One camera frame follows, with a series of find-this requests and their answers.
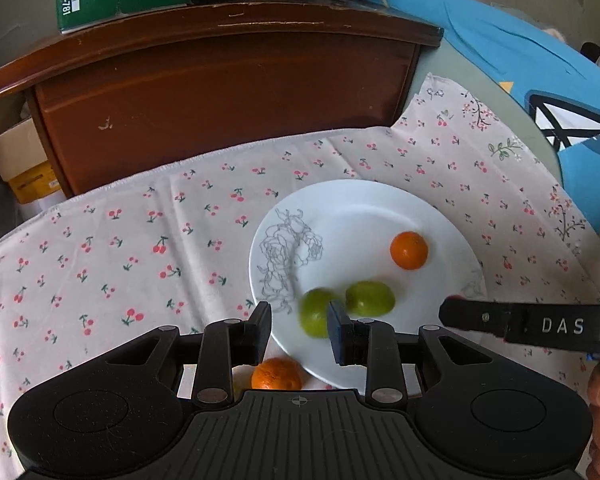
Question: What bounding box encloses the blue printed blanket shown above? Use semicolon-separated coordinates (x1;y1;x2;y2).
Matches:
347;0;600;233

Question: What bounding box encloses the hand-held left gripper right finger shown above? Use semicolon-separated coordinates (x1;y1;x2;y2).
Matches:
326;300;486;407

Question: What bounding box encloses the green lime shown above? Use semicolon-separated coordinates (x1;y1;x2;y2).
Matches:
299;287;348;339

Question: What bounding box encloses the yellow cardboard box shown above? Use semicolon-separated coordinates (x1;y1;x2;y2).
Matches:
7;160;64;206

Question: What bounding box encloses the brown wooden nightstand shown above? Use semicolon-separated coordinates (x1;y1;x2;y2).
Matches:
0;2;444;199

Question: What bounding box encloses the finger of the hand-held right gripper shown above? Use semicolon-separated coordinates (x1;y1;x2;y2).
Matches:
438;296;512;343

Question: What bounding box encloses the small orange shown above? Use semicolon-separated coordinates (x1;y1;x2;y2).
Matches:
390;231;429;271
251;357;303;392

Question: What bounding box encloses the grey-green bed sheet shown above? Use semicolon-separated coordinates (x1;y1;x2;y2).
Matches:
420;25;569;184

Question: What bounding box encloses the cherry print cloth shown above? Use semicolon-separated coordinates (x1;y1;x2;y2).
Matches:
0;72;600;480

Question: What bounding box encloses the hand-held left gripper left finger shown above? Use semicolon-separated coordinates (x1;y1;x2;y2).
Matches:
102;301;273;407

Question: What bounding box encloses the white plate with flower drawing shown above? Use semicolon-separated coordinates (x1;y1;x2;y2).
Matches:
248;179;485;397

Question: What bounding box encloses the white cardboard box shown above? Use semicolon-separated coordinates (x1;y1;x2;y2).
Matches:
0;117;48;182

